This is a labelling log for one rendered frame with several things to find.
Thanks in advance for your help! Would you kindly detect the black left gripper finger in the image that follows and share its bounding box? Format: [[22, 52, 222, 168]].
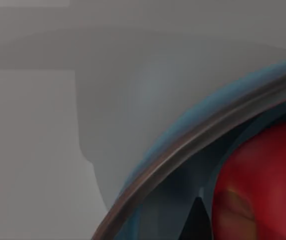
[[179, 196, 213, 240]]

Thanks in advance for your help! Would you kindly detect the blue bowl with brown rim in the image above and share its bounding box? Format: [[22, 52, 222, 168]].
[[90, 56, 286, 240]]

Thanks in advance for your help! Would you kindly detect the red apple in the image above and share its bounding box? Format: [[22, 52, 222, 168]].
[[211, 115, 286, 240]]

